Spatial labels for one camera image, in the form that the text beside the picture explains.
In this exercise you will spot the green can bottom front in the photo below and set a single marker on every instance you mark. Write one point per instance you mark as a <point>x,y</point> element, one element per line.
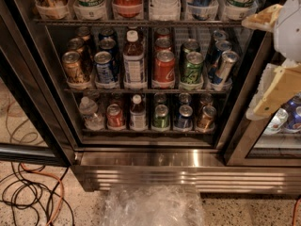
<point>161,117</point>

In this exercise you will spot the green can middle front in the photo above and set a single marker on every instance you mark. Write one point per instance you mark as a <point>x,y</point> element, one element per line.
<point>191,68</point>

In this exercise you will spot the clear water bottle bottom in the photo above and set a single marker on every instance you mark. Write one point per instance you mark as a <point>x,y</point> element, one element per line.
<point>92,116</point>

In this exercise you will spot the brown tea bottle middle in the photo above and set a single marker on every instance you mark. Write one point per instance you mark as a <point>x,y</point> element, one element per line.
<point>134,61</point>

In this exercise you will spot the redbull can middle front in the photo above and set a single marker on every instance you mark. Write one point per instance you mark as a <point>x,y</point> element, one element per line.
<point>225,63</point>

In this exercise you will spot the red can bottom front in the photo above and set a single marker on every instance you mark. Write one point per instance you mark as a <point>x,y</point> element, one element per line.
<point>115,118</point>

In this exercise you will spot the red coke can middle front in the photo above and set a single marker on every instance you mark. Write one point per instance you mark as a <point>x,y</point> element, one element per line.
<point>163,69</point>

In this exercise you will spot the white green drink bottle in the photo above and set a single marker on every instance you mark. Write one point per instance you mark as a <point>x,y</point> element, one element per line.
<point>89,9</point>

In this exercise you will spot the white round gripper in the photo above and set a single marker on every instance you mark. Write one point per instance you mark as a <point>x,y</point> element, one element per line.
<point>289,28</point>

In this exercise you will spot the blue can bottom front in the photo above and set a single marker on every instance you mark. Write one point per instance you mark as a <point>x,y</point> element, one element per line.
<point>183,119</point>

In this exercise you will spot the brown tea bottle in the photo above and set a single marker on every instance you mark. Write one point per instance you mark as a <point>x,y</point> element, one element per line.
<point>134,61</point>
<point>137,113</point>

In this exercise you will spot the open glass fridge door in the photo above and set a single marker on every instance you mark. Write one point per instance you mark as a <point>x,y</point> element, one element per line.
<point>21,73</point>

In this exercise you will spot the clear plastic wrap bag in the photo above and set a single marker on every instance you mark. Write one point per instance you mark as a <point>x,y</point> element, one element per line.
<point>153,206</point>

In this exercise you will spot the clear water bottle top shelf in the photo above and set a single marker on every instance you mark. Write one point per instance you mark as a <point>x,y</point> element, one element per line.
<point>164,10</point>

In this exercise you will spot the brown tea bottle bottom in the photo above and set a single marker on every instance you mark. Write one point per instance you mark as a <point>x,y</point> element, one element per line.
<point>137,113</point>

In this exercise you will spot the gold can bottom front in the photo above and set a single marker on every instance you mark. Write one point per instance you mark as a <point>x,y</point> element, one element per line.
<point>206,118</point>

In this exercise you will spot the blue pepsi can middle front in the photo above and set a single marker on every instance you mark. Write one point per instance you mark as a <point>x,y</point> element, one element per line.
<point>105,68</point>

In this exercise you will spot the gold can middle front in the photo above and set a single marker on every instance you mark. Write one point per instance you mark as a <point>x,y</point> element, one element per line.
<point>72,64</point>

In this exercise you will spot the right glass fridge door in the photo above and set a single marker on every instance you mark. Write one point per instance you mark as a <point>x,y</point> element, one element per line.
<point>266,142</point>

